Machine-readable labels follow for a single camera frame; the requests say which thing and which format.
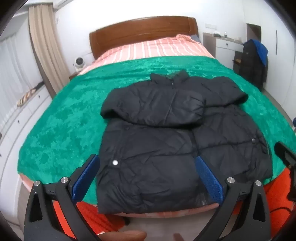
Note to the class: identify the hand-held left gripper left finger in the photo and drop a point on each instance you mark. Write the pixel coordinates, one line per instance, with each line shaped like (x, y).
(85, 178)

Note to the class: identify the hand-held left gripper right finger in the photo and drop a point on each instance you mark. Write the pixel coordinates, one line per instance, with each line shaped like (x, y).
(209, 183)

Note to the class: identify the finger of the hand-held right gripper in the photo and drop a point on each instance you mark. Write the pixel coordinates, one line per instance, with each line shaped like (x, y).
(285, 154)

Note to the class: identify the black puffer jacket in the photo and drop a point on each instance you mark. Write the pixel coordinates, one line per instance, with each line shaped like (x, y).
(150, 150)

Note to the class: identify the person's left hand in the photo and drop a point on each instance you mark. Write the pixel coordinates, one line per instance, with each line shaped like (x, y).
(124, 236)

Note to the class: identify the orange knitted cloth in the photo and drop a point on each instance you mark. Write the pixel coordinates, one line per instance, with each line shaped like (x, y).
(97, 217)

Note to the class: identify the green fleece blanket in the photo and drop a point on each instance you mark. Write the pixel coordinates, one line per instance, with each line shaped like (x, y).
(69, 115)

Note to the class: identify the white wardrobe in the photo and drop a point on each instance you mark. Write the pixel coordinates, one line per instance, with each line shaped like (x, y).
(282, 76)

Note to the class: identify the white window cabinet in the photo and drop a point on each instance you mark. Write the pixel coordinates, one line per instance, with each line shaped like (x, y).
(23, 115)

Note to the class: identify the dark coat on chair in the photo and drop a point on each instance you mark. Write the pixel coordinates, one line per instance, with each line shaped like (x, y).
(251, 67)

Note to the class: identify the striped rolled cloth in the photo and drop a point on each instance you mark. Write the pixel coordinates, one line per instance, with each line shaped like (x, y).
(26, 97)

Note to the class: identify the blue garment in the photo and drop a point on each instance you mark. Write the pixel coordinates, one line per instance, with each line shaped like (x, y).
(262, 53)

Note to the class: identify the brown nightstand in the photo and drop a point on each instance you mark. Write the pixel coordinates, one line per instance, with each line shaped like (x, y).
(73, 75)

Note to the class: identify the wooden chair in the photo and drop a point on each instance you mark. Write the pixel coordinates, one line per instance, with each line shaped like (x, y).
(237, 61)

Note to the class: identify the white desk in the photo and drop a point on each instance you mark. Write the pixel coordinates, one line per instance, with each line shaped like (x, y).
(226, 46)

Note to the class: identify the white sheer curtain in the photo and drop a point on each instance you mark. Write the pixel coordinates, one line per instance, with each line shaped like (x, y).
(13, 76)

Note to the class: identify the beige curtain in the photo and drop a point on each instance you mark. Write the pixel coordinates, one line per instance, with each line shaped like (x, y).
(44, 46)

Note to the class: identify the pink striped bedding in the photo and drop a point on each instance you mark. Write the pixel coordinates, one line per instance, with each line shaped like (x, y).
(150, 48)

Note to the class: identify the brown wooden headboard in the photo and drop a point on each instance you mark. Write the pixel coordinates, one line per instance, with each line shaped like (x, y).
(138, 30)

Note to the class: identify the white wall socket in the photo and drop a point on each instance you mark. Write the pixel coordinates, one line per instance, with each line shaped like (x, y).
(211, 26)

